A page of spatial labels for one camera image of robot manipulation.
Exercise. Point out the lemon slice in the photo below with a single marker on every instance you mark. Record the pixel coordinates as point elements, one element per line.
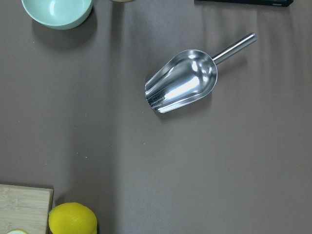
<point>17,231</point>

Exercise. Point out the bamboo cutting board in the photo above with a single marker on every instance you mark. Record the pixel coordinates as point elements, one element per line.
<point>24,208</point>

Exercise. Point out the mint green bowl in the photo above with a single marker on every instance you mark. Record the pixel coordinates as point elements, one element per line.
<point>58,14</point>

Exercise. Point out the steel scoop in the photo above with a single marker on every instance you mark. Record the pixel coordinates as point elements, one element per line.
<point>189,76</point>

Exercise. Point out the yellow lemon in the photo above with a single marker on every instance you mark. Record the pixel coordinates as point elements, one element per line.
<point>72,218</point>

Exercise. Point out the wooden cup tree stand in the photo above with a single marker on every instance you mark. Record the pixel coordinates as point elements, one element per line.
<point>122,0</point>

